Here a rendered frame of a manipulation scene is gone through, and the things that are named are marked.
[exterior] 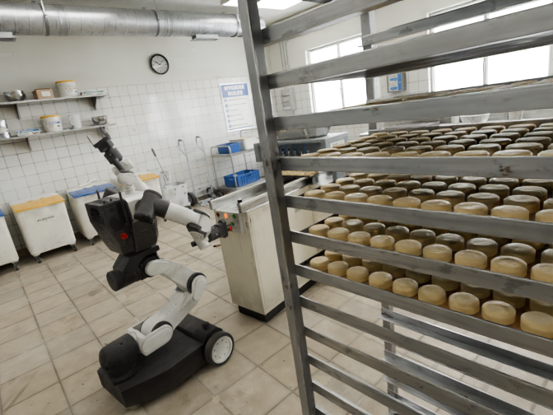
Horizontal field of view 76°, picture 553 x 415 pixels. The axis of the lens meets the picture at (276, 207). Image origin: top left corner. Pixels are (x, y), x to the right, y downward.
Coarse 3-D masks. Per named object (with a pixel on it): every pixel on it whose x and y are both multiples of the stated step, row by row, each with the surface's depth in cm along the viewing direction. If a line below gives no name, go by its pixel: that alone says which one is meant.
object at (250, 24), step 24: (240, 0) 71; (240, 24) 73; (264, 72) 75; (264, 96) 76; (264, 120) 76; (264, 144) 79; (264, 168) 81; (288, 240) 85; (288, 264) 86; (288, 288) 88; (288, 312) 91; (312, 384) 98; (312, 408) 99
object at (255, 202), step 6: (300, 180) 265; (306, 180) 271; (288, 186) 255; (294, 186) 260; (300, 186) 266; (288, 192) 255; (252, 198) 229; (258, 198) 232; (264, 198) 236; (240, 204) 220; (246, 204) 224; (252, 204) 228; (258, 204) 232; (240, 210) 221; (246, 210) 224
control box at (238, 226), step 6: (216, 210) 238; (222, 210) 236; (228, 210) 234; (216, 216) 239; (222, 216) 235; (228, 216) 231; (240, 216) 226; (216, 222) 242; (228, 222) 233; (234, 222) 229; (240, 222) 226; (228, 228) 235; (234, 228) 231; (240, 228) 227
